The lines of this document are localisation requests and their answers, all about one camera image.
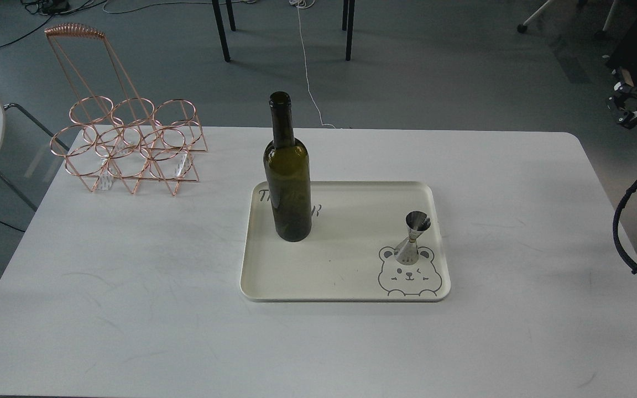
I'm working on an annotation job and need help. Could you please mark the steel double jigger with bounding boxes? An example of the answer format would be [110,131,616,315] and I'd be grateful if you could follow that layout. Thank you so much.
[394,211,431,265]

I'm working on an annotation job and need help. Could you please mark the dark green wine bottle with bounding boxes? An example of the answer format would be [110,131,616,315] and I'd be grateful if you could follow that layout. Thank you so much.
[263,91,312,242]

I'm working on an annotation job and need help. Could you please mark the white chair base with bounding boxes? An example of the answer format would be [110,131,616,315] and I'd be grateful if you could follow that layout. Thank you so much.
[515,1,625,42]

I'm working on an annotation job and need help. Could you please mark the black table legs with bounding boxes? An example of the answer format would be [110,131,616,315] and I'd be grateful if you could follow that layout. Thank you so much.
[211,0,356,62]

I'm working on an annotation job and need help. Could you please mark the cream bear serving tray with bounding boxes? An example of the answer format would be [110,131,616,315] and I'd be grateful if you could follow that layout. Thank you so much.
[240,181,452,302]

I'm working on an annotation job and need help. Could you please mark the white floor cable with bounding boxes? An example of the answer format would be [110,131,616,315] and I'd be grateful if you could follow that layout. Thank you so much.
[288,0,337,129]

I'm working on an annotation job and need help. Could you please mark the rose gold wire bottle rack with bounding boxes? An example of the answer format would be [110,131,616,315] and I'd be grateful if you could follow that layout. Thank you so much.
[45,23,209,196]

